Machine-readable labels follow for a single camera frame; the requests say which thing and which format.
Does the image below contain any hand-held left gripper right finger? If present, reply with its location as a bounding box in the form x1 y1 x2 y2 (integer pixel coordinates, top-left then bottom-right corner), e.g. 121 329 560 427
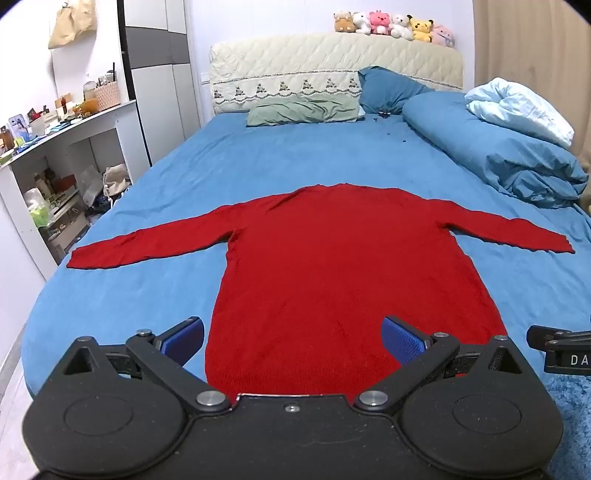
353 315 527 413

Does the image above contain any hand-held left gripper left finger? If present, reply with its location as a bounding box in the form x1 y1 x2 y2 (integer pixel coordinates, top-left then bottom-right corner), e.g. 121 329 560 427
61 316 232 414

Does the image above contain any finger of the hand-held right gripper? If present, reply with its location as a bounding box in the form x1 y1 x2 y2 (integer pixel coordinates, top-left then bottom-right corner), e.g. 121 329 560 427
527 325 591 348

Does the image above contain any red knit sweater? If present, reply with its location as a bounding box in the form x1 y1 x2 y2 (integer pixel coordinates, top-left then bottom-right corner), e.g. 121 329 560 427
67 183 576 398

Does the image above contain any blue fluffy rug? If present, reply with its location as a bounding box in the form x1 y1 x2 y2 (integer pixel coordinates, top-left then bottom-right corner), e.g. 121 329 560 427
539 373 591 480

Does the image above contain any beige cloth bag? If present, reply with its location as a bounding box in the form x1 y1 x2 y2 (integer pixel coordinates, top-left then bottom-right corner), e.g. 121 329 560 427
102 164 132 200

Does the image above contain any bed with blue sheet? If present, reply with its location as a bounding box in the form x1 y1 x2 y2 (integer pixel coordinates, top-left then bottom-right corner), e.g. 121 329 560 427
21 112 591 403

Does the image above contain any blue duvet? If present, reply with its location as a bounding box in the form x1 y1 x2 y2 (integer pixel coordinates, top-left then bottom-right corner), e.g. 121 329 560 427
403 91 589 208

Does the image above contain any white quilt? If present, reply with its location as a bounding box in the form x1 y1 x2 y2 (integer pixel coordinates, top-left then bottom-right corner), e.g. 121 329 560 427
465 78 575 148

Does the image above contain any white shelf desk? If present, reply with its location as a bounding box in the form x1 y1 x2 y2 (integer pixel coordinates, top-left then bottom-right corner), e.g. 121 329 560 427
0 99 140 282

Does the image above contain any blue pillow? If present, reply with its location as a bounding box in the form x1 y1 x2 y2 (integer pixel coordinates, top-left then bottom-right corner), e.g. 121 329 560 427
358 66 435 116

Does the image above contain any green pillow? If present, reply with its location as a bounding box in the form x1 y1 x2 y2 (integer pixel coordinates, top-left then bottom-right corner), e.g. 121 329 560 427
246 95 363 127

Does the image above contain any woven basket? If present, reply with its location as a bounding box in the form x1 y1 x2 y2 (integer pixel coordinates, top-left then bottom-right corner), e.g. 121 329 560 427
94 82 122 112

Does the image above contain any white and grey wardrobe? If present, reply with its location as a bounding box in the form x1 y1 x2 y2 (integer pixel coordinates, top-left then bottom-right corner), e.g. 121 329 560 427
117 0 205 168

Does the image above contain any beige curtain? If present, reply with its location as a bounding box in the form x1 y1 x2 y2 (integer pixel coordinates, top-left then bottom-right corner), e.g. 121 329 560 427
473 0 591 160

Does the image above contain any cream quilted headboard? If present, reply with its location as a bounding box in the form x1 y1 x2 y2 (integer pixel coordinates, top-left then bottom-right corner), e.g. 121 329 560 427
209 31 464 114

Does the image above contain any row of plush toys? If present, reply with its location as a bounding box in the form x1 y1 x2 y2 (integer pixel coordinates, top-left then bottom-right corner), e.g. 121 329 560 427
333 10 457 48

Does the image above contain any hanging beige bag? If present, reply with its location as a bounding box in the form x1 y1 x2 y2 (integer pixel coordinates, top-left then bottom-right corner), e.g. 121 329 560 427
48 0 98 49

